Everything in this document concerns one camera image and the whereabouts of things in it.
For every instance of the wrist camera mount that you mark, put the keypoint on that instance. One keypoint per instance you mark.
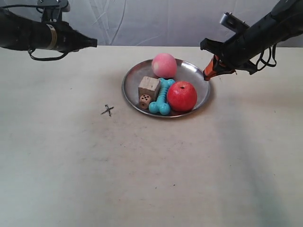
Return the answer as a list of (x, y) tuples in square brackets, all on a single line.
[(52, 9), (232, 23)]

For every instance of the pink peach toy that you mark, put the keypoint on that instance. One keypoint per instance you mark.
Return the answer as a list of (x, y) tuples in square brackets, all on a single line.
[(164, 65)]

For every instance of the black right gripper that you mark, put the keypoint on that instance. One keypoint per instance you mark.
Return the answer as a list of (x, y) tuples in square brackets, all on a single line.
[(224, 56)]

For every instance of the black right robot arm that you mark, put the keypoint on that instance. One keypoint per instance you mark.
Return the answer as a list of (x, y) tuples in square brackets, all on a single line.
[(251, 45)]

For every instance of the white backdrop cloth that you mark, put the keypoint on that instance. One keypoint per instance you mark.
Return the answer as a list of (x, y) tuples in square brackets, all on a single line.
[(160, 22)]

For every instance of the teal rubber bone toy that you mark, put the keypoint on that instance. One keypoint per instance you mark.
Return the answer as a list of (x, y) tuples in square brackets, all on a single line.
[(161, 105)]

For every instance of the red apple toy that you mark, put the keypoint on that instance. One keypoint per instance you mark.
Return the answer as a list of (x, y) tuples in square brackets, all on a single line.
[(182, 96)]

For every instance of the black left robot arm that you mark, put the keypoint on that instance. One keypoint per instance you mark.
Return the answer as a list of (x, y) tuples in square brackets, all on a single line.
[(22, 34)]

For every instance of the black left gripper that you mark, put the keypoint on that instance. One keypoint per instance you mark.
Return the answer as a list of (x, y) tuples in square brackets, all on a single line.
[(74, 40)]

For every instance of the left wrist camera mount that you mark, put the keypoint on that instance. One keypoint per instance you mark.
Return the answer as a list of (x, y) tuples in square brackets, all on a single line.
[(52, 9)]

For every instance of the large wooden cube block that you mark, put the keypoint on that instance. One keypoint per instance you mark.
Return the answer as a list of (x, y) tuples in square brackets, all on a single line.
[(149, 86)]

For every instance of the round silver metal plate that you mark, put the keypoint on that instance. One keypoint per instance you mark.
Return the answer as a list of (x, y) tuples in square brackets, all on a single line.
[(186, 71)]

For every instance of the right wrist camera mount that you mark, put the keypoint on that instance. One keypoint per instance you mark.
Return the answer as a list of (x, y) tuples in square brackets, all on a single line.
[(232, 23)]

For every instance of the small wooden die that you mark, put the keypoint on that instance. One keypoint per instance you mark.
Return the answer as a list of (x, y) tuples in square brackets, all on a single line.
[(144, 101)]

